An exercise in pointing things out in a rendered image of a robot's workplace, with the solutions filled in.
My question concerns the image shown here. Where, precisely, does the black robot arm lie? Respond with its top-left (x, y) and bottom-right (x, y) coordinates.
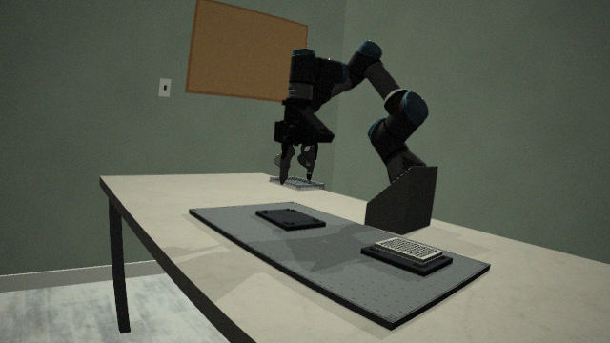
top-left (288, 41), bottom-right (429, 184)

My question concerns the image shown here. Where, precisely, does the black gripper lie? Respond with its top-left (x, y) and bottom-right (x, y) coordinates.
top-left (274, 98), bottom-right (318, 185)

